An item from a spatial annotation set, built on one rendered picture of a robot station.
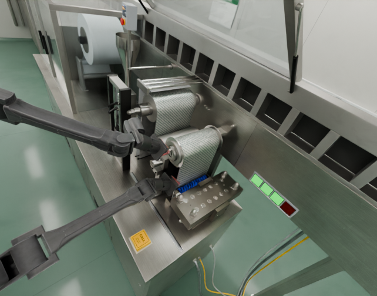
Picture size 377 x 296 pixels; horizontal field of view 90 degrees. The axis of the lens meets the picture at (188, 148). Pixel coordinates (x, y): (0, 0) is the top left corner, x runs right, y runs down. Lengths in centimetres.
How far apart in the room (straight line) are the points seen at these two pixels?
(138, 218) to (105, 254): 94
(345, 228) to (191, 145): 67
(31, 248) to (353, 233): 102
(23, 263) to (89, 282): 129
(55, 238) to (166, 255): 51
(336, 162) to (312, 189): 14
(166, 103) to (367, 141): 77
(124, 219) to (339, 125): 99
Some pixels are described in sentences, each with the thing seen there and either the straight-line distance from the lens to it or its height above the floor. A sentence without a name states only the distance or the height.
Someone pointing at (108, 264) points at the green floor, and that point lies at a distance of 195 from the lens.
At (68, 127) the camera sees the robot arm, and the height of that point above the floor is 143.
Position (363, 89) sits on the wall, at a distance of 316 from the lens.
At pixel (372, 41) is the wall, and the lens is 315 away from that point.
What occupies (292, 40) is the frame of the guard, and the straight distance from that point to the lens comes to 68.
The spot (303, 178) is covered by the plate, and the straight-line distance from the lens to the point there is 92.
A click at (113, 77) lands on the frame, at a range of 102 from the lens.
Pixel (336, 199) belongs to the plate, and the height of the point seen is 137.
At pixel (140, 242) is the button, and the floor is 92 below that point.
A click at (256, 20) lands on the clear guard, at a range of 75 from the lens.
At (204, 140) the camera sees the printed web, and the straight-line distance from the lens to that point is 92.
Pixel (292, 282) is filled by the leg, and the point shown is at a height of 62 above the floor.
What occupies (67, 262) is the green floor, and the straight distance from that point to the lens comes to 201.
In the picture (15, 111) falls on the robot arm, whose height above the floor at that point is 146.
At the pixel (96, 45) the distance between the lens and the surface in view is 158.
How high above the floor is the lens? 186
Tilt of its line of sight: 41 degrees down
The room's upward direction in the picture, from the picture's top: 16 degrees clockwise
